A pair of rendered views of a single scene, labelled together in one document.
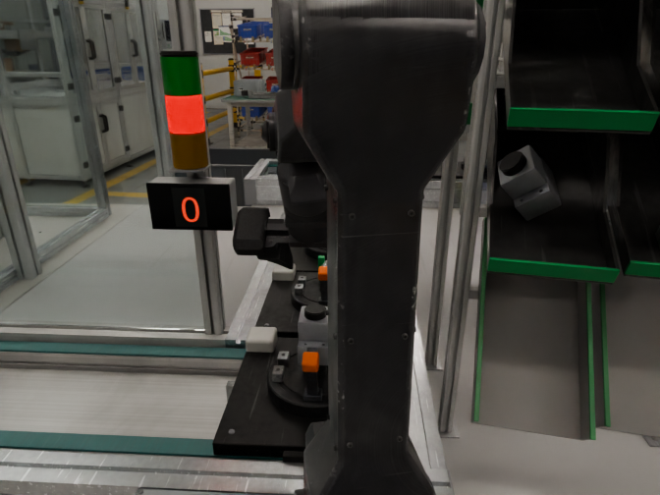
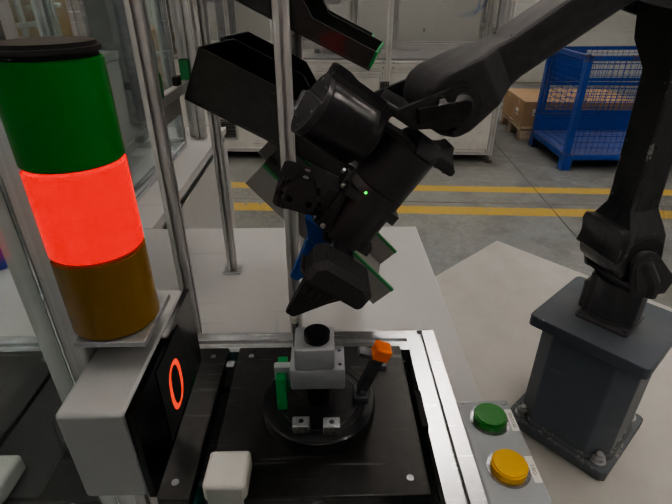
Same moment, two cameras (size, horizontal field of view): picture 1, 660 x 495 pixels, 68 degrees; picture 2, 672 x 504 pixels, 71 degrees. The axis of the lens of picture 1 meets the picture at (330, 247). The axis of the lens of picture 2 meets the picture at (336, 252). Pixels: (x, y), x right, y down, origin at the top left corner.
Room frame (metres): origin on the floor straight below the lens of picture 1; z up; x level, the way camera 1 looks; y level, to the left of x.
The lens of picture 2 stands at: (0.59, 0.45, 1.44)
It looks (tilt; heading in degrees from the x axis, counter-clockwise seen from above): 29 degrees down; 266
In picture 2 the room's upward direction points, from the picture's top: straight up
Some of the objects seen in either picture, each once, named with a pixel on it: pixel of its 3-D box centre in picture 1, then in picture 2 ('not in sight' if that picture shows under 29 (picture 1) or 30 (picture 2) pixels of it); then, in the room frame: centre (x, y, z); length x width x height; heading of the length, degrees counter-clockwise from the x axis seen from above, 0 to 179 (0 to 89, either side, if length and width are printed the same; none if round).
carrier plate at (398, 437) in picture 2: (316, 389); (319, 413); (0.58, 0.02, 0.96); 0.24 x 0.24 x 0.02; 87
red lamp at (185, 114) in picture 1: (185, 113); (86, 204); (0.71, 0.20, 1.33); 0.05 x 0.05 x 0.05
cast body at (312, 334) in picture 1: (315, 326); (308, 354); (0.59, 0.02, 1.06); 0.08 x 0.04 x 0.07; 177
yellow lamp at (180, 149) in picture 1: (189, 148); (108, 282); (0.71, 0.20, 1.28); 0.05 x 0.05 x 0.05
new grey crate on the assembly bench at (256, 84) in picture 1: (249, 87); not in sight; (6.24, 0.97, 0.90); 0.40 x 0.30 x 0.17; 175
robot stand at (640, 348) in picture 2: not in sight; (589, 373); (0.20, -0.02, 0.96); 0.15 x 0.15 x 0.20; 38
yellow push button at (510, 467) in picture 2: not in sight; (508, 468); (0.37, 0.12, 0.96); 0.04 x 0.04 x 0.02
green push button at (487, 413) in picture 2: not in sight; (489, 419); (0.37, 0.05, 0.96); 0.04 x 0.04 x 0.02
